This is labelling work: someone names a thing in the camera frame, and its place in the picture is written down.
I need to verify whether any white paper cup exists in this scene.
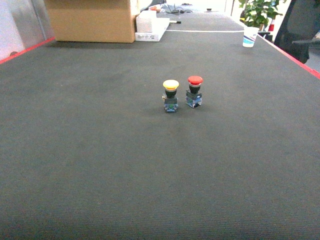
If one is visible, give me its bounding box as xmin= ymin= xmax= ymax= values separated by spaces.
xmin=242 ymin=26 xmax=259 ymax=48

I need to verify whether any red mushroom push button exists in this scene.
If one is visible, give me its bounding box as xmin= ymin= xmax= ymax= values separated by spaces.
xmin=185 ymin=75 xmax=204 ymax=108

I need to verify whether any brown cardboard box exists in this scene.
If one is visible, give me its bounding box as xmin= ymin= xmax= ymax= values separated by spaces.
xmin=44 ymin=0 xmax=140 ymax=43

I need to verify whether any small white box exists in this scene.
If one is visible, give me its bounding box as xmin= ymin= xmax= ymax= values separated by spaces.
xmin=136 ymin=10 xmax=157 ymax=33

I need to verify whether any black conveyor belt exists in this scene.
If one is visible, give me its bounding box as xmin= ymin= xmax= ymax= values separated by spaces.
xmin=0 ymin=12 xmax=320 ymax=240

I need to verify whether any white flat box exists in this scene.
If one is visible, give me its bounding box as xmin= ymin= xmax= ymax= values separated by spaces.
xmin=135 ymin=18 xmax=170 ymax=42

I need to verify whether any black office chair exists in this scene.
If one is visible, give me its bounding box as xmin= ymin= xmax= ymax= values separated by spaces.
xmin=274 ymin=0 xmax=320 ymax=64

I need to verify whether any red conveyor frame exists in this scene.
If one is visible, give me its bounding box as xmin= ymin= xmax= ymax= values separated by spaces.
xmin=0 ymin=36 xmax=320 ymax=79

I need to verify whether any green potted plant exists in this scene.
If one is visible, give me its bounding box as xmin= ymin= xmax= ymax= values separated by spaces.
xmin=239 ymin=0 xmax=281 ymax=28

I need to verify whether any yellow mushroom push button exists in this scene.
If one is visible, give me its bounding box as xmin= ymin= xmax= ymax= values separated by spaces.
xmin=162 ymin=79 xmax=180 ymax=112

